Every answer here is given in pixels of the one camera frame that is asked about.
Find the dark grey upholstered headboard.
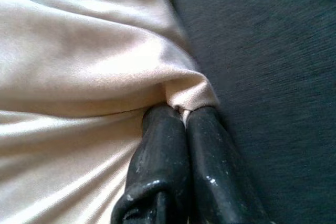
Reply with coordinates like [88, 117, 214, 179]
[162, 0, 336, 224]

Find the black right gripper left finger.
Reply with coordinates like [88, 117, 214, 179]
[110, 104, 191, 224]

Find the large grey floral pillow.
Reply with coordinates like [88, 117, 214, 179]
[0, 0, 220, 224]

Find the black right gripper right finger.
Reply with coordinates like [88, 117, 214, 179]
[185, 105, 266, 224]

